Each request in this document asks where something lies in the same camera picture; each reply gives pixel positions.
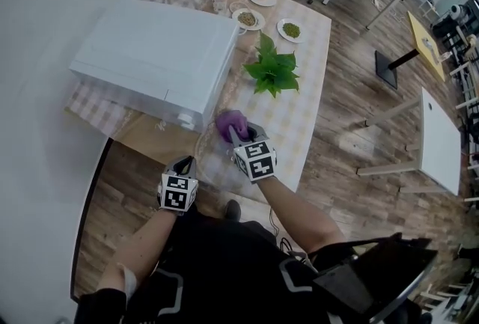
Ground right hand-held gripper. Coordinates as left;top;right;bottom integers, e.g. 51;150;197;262
228;122;278;185

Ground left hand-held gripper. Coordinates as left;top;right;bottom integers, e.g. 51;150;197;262
156;156;199;217

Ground purple cloth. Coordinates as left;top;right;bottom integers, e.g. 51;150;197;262
215;109;249;144

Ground clear glass plate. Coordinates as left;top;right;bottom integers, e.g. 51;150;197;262
195;120;280;195

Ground person's right forearm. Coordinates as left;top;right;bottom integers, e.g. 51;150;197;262
257;176;347;254

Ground person's left forearm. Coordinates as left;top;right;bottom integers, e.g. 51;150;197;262
97;207;177;293

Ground white microwave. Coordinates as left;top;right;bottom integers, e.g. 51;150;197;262
69;0;240;132

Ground beige checked tablecloth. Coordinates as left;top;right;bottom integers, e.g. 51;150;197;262
62;0;333;204

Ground person's dark shoe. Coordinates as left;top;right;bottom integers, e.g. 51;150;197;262
224;199;242;221

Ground green potted plant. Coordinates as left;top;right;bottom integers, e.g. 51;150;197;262
242;31;302;99

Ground person's black clothing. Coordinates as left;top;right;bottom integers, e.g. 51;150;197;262
73;210;424;324

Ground white plate with green beans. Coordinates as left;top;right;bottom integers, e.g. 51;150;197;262
276;17;305;43

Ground white plate with brown seeds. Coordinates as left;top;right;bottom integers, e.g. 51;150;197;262
231;7;266;31

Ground black bag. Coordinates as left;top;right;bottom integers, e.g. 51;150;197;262
312;233;439;316

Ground yellow-topped pedestal table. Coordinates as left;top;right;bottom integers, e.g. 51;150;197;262
374;10;447;91

